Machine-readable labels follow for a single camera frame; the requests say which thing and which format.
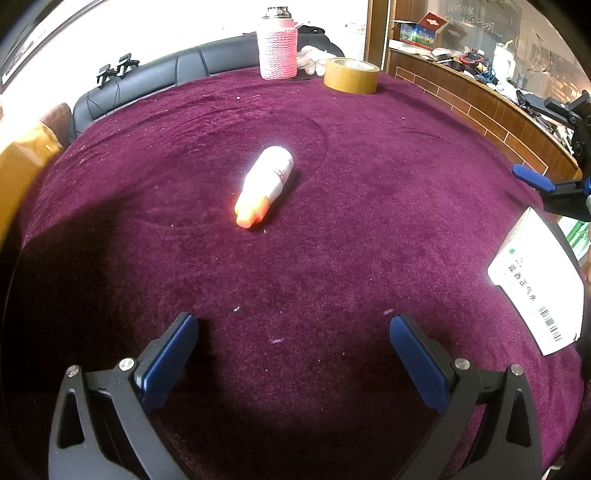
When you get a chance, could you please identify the brown cushion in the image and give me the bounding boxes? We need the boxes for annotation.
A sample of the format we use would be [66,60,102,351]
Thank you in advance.
[39,102,71,139]

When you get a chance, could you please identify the maroon velvet tablecloth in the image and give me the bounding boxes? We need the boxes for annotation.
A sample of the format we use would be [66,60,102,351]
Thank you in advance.
[2,67,587,480]

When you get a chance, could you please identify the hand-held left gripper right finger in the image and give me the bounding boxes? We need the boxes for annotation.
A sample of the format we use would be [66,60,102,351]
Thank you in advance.
[389,314,542,480]

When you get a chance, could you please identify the printed cardboard box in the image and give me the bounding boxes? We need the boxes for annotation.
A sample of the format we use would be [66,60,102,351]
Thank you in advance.
[390,13,455,51]

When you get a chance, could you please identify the white bottle with orange cap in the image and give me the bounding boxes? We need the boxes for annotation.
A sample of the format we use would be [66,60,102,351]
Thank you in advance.
[235,145,295,230]

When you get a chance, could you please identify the yellow tape roll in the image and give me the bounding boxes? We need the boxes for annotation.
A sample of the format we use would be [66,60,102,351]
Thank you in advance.
[323,58,380,95]

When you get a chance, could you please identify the flask with pink knitted sleeve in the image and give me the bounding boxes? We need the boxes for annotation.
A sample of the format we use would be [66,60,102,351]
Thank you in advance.
[257,6,298,81]

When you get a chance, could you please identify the black clips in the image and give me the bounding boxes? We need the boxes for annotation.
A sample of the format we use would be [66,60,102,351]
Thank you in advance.
[95,54,140,88]

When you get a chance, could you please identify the white glove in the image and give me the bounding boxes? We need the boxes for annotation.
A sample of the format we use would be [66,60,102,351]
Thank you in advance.
[295,45,329,77]

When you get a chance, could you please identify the clutter of small items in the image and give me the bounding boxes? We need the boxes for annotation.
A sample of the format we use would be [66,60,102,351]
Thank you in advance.
[388,11,578,148]

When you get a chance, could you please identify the black leather sofa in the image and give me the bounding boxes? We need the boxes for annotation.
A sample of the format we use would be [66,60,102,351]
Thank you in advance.
[71,30,345,139]

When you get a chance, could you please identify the wooden cabinet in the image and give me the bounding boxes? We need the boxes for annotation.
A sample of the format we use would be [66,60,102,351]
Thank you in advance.
[369,0,583,181]

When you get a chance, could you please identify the white medicine box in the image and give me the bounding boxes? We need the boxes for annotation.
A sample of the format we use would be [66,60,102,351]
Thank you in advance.
[487,206,585,357]

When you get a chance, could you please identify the yellow cardboard box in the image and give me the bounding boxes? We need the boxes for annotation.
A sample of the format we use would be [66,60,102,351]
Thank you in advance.
[0,124,63,250]

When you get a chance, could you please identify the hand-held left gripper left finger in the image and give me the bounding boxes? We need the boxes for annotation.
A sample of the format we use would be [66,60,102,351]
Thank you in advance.
[47,312,200,480]

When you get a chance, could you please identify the black bag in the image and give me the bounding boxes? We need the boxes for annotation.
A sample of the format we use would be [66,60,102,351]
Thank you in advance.
[295,25,345,56]

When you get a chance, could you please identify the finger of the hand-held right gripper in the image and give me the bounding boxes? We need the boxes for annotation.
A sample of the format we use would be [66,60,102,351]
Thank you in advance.
[512,164,591,217]
[542,90,591,155]

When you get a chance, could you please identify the bamboo wall sticker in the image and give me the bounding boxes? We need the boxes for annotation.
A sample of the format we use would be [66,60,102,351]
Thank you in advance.
[556,217,591,259]

